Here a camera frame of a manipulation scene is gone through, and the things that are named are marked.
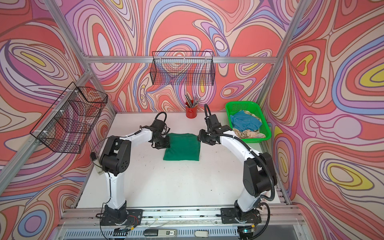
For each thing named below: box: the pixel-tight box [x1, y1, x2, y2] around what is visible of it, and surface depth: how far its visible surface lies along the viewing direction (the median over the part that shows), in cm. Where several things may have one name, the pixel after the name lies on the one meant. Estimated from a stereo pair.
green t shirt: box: [163, 133, 201, 161], surface depth 98 cm
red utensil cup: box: [185, 106, 198, 119], surface depth 118 cm
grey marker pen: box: [90, 152, 104, 176], surface depth 90 cm
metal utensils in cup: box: [184, 93, 201, 108], surface depth 114 cm
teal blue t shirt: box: [230, 110, 262, 132], surface depth 107 cm
